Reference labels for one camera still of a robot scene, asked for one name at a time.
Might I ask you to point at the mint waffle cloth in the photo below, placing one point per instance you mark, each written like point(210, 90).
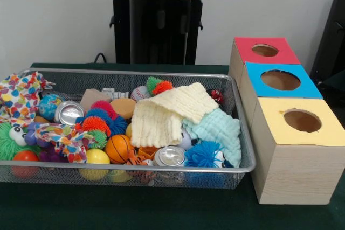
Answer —
point(221, 133)

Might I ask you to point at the blue green globe ball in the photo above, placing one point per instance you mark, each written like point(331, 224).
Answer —
point(49, 106)

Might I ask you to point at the cream waffle cloth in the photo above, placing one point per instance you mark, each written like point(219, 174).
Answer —
point(156, 122)

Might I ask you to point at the silver drink can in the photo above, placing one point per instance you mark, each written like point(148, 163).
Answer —
point(169, 156)

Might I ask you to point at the dark green table cloth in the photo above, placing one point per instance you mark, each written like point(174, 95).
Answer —
point(337, 79)
point(134, 208)

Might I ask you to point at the blue fuzzy toy with eyes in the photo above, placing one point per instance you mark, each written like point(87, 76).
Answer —
point(199, 154)

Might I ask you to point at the green fuzzy toy with eyes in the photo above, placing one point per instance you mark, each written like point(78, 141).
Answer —
point(6, 143)

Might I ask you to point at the colourful spotted cloth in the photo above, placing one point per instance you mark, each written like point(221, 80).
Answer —
point(19, 98)

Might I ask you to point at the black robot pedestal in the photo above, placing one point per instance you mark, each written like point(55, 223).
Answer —
point(145, 38)

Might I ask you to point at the black upright panel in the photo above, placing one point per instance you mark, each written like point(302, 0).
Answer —
point(331, 38)

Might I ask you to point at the orange round sponge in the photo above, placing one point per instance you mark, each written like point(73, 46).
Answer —
point(122, 105)

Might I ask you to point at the orange striped tiger plush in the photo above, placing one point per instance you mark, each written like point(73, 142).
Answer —
point(136, 160)

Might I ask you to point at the orange toy basketball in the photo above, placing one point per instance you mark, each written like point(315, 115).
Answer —
point(118, 149)

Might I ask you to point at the blue orange spiky ball toy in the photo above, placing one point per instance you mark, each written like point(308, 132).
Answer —
point(116, 126)

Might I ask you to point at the wooden box with three holes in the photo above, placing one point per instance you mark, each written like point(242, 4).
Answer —
point(296, 176)

